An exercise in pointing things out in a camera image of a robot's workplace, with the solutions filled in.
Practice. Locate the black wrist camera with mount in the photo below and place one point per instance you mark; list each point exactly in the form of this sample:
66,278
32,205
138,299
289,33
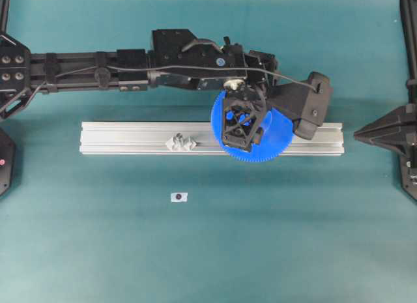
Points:
304,104

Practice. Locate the black frame post left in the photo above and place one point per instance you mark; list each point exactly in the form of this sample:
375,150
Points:
4,9

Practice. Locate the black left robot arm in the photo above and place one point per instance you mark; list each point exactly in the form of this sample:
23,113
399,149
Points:
177,59

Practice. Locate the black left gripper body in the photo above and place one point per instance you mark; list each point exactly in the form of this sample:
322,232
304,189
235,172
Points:
243,111

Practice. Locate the clear bracket of middle shaft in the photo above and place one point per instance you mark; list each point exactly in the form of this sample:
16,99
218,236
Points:
189,145

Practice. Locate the large blue plastic gear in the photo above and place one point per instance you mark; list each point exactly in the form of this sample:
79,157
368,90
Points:
278,135

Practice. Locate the white marker sticker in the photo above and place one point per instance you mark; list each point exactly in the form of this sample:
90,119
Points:
179,197

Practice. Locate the black frame post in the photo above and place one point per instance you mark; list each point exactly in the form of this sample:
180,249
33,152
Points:
408,20
4,9

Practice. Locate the steel shaft near rail middle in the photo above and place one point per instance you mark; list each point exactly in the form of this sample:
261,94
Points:
178,141

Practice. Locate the black frame post right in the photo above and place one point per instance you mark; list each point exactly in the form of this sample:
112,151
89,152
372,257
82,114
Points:
408,20

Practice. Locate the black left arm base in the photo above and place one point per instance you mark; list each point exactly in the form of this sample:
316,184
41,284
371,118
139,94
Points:
15,92

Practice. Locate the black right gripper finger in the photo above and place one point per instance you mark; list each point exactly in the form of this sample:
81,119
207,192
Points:
383,132

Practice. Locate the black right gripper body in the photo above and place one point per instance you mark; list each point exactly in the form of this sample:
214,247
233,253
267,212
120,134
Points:
407,129

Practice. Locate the aluminium extrusion rail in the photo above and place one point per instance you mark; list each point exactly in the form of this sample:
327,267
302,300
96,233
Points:
149,138

